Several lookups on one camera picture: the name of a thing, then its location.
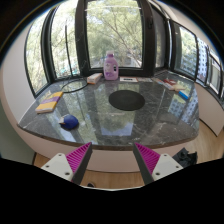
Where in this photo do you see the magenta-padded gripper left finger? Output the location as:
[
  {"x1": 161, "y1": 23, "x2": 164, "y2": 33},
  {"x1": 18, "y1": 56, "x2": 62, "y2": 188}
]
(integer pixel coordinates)
[{"x1": 40, "y1": 142, "x2": 94, "y2": 186}]

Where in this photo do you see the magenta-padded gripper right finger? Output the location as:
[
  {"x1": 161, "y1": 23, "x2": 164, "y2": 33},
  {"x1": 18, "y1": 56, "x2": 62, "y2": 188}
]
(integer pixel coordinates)
[{"x1": 132, "y1": 142, "x2": 184, "y2": 186}]

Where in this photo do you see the blue and white computer mouse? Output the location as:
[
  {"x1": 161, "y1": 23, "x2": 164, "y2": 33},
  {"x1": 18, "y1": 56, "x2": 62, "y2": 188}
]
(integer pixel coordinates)
[{"x1": 58, "y1": 114, "x2": 80, "y2": 131}]

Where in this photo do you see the black round mouse pad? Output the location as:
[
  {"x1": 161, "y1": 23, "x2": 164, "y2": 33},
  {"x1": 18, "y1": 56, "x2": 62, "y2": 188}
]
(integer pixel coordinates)
[{"x1": 108, "y1": 89, "x2": 146, "y2": 112}]

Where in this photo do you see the yellow and purple book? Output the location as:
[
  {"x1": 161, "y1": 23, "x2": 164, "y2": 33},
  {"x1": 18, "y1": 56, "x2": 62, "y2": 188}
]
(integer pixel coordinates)
[{"x1": 34, "y1": 91, "x2": 64, "y2": 115}]

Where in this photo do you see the small blue box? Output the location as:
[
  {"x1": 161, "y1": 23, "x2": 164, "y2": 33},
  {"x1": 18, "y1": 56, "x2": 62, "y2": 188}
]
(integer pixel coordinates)
[{"x1": 178, "y1": 89, "x2": 191, "y2": 101}]

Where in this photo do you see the small white box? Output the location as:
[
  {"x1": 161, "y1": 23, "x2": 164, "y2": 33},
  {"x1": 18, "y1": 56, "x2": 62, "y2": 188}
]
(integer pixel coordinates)
[{"x1": 173, "y1": 83, "x2": 187, "y2": 92}]

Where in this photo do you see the pale printed leaflet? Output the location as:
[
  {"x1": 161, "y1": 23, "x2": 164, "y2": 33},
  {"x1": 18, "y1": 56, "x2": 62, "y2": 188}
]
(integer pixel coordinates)
[{"x1": 137, "y1": 77, "x2": 154, "y2": 83}]

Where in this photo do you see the red book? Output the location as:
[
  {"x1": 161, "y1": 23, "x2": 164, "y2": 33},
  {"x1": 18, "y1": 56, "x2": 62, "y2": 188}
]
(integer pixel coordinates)
[{"x1": 162, "y1": 78, "x2": 178, "y2": 86}]

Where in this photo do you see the white card with dark print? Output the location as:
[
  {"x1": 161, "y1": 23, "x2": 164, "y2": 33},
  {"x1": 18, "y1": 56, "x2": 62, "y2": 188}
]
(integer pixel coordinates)
[{"x1": 119, "y1": 76, "x2": 139, "y2": 83}]

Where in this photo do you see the orange and white carton box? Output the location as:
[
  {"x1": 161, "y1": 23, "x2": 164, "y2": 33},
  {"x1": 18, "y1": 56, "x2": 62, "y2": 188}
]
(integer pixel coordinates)
[{"x1": 86, "y1": 72, "x2": 103, "y2": 85}]

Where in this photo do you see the purple detergent bottle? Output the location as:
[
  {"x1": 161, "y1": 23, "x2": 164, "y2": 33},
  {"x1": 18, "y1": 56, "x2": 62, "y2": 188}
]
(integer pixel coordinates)
[{"x1": 102, "y1": 50, "x2": 120, "y2": 81}]

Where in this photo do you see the black wire stand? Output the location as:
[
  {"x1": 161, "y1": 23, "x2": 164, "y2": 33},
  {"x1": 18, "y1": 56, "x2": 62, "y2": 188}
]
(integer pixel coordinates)
[{"x1": 60, "y1": 21, "x2": 90, "y2": 94}]

